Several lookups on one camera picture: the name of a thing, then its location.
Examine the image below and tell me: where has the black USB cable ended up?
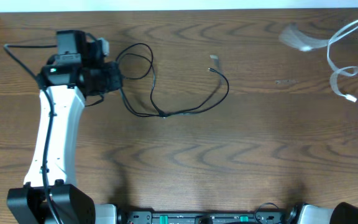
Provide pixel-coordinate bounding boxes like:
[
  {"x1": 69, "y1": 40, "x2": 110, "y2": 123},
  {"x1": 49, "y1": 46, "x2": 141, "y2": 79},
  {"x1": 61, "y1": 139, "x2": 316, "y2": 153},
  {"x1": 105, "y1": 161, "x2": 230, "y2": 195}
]
[{"x1": 115, "y1": 42, "x2": 230, "y2": 119}]

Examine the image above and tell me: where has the white USB cable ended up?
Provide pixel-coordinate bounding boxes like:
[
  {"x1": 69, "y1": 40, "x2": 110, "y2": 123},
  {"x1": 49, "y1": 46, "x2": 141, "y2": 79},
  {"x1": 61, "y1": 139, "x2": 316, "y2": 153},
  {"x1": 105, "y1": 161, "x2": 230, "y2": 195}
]
[{"x1": 278, "y1": 12, "x2": 358, "y2": 103}]

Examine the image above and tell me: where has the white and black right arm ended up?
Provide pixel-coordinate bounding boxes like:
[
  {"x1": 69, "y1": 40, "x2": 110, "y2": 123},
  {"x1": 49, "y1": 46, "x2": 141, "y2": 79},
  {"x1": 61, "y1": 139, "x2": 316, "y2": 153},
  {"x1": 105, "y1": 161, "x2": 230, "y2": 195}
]
[{"x1": 279, "y1": 19, "x2": 358, "y2": 224}]

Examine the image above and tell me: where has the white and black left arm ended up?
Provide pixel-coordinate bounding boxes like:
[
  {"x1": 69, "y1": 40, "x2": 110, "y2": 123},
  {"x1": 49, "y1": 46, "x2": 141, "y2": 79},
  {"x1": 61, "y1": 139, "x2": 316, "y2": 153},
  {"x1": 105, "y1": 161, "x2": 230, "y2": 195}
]
[{"x1": 7, "y1": 30, "x2": 122, "y2": 223}]

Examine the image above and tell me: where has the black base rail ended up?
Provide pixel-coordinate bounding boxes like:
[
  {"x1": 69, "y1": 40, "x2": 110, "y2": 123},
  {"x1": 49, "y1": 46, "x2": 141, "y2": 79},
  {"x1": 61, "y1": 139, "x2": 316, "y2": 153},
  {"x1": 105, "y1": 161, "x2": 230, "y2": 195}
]
[{"x1": 116, "y1": 207, "x2": 287, "y2": 224}]

